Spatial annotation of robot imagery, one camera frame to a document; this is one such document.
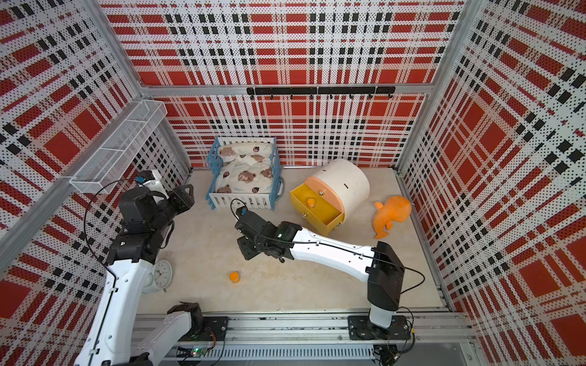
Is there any orange paint can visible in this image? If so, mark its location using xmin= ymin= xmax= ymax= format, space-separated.
xmin=229 ymin=271 xmax=241 ymax=284

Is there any round cabinet with coloured drawers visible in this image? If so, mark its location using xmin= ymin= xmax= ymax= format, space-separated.
xmin=290 ymin=159 xmax=370 ymax=236

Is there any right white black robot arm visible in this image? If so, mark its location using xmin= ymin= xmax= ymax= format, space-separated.
xmin=233 ymin=206 xmax=407 ymax=333

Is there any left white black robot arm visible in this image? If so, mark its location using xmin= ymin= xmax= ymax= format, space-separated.
xmin=74 ymin=184 xmax=204 ymax=365

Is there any blue white toy crib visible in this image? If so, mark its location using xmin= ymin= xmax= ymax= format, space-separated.
xmin=207 ymin=137 xmax=285 ymax=210

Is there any bear print bedding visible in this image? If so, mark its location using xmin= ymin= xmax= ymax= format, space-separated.
xmin=215 ymin=142 xmax=274 ymax=195

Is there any white alarm clock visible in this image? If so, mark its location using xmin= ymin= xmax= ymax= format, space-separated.
xmin=142 ymin=260 xmax=173 ymax=294

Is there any orange plush toy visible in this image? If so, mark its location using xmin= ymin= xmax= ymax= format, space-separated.
xmin=372 ymin=196 xmax=412 ymax=239

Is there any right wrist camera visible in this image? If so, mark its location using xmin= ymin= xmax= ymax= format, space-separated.
xmin=236 ymin=206 xmax=248 ymax=219

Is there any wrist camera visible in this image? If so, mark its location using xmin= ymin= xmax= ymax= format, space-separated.
xmin=236 ymin=206 xmax=248 ymax=219
xmin=135 ymin=169 xmax=167 ymax=198

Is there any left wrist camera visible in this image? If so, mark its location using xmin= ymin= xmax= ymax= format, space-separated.
xmin=135 ymin=169 xmax=167 ymax=198

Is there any white wire wall basket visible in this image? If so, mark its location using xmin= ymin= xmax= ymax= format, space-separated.
xmin=70 ymin=100 xmax=167 ymax=194

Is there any black hook rail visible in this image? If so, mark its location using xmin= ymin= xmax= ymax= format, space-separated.
xmin=247 ymin=85 xmax=397 ymax=97

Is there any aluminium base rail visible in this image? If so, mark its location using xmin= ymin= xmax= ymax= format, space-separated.
xmin=162 ymin=310 xmax=484 ymax=365

